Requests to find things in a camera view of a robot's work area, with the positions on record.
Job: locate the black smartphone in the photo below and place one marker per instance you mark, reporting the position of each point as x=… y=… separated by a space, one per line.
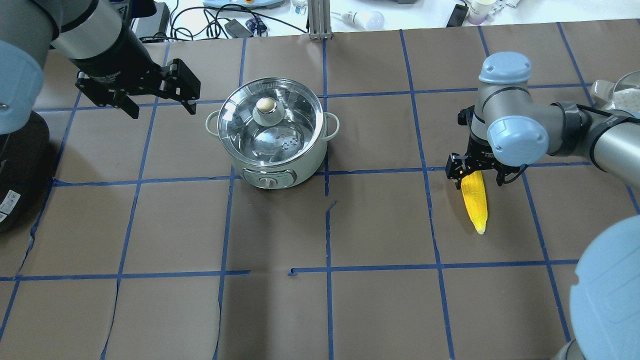
x=458 y=16

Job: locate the pale green electric pot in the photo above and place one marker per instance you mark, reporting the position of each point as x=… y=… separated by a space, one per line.
x=286 y=175

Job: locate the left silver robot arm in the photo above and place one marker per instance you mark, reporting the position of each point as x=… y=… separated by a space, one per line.
x=29 y=29

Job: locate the glass pot lid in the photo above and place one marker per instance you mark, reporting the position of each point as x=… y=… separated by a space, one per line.
x=270 y=122

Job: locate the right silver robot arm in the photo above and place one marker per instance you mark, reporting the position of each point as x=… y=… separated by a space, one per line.
x=508 y=132

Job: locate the steel steamer pot with lid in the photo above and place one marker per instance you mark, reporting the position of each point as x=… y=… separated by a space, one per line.
x=622 y=95

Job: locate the yellow toy corn cob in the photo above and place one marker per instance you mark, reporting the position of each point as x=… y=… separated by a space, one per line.
x=475 y=200

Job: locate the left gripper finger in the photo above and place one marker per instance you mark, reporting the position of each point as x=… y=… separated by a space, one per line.
x=102 y=92
x=178 y=83

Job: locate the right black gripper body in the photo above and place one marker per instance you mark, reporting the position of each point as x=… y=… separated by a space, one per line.
x=479 y=150

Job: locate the black power adapter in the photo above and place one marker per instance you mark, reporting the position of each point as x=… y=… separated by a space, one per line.
x=236 y=30

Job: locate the white paper cup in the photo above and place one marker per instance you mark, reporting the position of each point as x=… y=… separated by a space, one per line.
x=478 y=10

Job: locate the white light bulb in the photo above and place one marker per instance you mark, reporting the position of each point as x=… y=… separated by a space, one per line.
x=365 y=20

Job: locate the aluminium frame post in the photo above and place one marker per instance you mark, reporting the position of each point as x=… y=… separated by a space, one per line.
x=318 y=19

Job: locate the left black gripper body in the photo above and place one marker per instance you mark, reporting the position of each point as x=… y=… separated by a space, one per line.
x=116 y=55

